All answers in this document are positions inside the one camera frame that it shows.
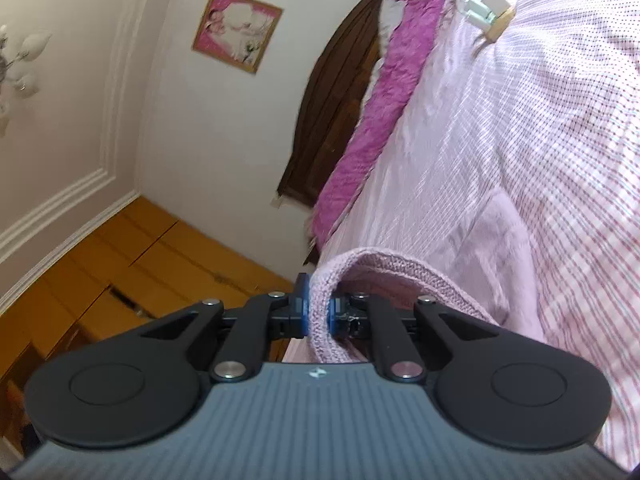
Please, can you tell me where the lilac knitted cardigan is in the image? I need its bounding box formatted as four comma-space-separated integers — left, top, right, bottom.
284, 188, 546, 363

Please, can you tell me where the orange wooden wardrobe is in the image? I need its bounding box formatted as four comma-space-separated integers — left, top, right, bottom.
1, 197, 293, 462

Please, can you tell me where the dark wooden headboard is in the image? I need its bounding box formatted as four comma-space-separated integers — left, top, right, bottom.
276, 0, 442, 266

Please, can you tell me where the magenta crinkled pillow cover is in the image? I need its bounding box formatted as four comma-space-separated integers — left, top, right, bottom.
310, 0, 446, 248

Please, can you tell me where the pink checked bedspread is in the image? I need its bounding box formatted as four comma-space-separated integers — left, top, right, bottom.
321, 0, 639, 469

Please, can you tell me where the framed pink wedding photo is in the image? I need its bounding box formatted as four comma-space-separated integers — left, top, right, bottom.
192, 0, 283, 74

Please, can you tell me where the white pillow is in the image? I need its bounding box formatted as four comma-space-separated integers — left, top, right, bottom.
360, 0, 408, 112

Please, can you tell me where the power strip with white chargers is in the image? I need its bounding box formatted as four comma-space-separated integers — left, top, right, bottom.
461, 0, 516, 42

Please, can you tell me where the white ceiling lamp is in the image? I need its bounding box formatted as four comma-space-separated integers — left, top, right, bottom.
0, 24, 52, 136

